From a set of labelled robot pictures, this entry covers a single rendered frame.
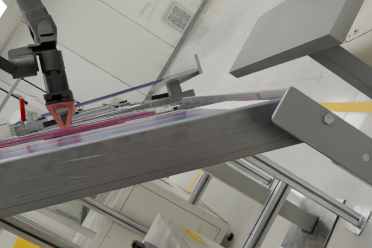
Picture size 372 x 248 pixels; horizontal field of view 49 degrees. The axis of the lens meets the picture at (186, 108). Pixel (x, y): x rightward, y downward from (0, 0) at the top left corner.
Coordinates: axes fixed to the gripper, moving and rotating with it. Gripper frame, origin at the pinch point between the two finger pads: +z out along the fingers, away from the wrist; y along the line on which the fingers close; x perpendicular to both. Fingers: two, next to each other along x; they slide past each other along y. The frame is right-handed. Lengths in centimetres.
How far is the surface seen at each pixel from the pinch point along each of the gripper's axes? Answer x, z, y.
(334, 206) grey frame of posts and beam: 76, 43, -10
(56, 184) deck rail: 2, 4, 60
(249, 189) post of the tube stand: 56, 36, -31
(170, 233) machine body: 19.9, 30.2, 9.5
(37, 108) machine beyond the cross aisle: -62, -17, -450
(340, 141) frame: 35, 6, 64
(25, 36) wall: -95, -167, -748
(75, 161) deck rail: 5, 2, 60
